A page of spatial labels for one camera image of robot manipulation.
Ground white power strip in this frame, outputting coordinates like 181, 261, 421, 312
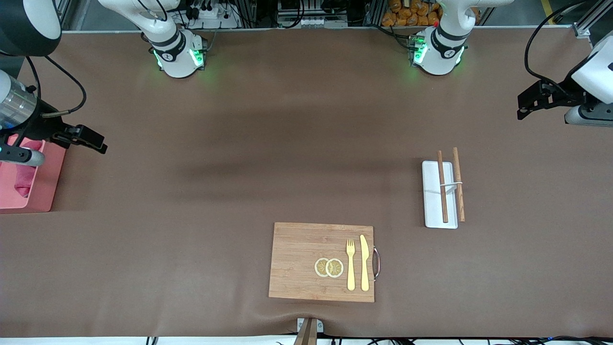
184, 4, 240, 29

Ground pink plastic bin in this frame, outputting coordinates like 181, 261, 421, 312
0, 134, 67, 213

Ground aluminium frame profile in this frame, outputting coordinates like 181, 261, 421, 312
572, 0, 613, 39

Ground brown camera support strut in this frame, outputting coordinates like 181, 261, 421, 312
293, 319, 318, 345

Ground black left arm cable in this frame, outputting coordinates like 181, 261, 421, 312
525, 0, 583, 92

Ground white metal mounting plate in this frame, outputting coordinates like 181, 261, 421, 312
297, 318, 324, 334

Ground orange snack bags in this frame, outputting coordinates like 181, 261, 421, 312
382, 0, 481, 27

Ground red cloth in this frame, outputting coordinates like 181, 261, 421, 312
14, 139, 44, 198

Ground white socket bar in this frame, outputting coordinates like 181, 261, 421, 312
278, 17, 327, 28

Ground white rack base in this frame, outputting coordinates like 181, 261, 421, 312
422, 161, 458, 229

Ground yellow knife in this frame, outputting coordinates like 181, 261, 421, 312
360, 234, 370, 292

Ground bamboo cutting board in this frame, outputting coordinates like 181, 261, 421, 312
269, 222, 375, 303

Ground brown wooden rack rod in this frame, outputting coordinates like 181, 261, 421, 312
437, 150, 449, 223
453, 147, 465, 222

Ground yellow fork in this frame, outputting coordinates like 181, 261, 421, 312
346, 239, 356, 291

